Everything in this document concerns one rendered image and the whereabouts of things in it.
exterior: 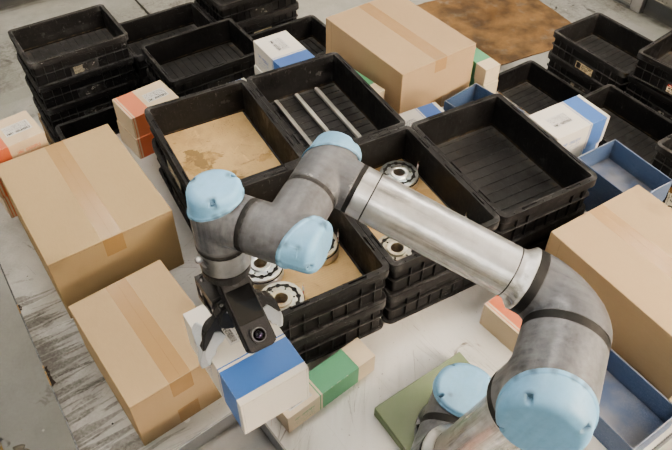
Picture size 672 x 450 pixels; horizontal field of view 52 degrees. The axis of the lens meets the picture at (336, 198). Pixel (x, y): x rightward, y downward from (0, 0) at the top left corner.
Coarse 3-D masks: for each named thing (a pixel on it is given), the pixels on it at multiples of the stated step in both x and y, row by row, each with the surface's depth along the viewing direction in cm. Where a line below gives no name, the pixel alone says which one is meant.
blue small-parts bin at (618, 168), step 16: (608, 144) 192; (592, 160) 193; (608, 160) 196; (624, 160) 192; (640, 160) 187; (608, 176) 191; (624, 176) 191; (640, 176) 189; (656, 176) 185; (592, 192) 187; (608, 192) 182; (656, 192) 179
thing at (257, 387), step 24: (192, 312) 114; (192, 336) 114; (216, 360) 108; (240, 360) 108; (264, 360) 108; (288, 360) 108; (216, 384) 113; (240, 384) 105; (264, 384) 105; (288, 384) 107; (240, 408) 103; (264, 408) 107; (288, 408) 111
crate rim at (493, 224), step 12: (396, 132) 180; (360, 144) 176; (420, 144) 178; (432, 156) 174; (444, 168) 171; (456, 180) 168; (468, 192) 165; (480, 204) 162; (492, 216) 159; (492, 228) 158; (372, 240) 153; (384, 252) 151; (396, 264) 148; (408, 264) 150
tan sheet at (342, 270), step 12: (336, 264) 161; (348, 264) 161; (288, 276) 158; (300, 276) 158; (312, 276) 158; (324, 276) 158; (336, 276) 158; (348, 276) 158; (300, 288) 156; (312, 288) 156; (324, 288) 156
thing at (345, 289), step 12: (288, 168) 170; (252, 180) 167; (264, 180) 167; (348, 216) 158; (360, 228) 156; (372, 252) 151; (384, 264) 148; (360, 276) 146; (372, 276) 146; (384, 276) 148; (336, 288) 143; (348, 288) 144; (360, 288) 146; (312, 300) 141; (324, 300) 142; (288, 312) 139; (300, 312) 141
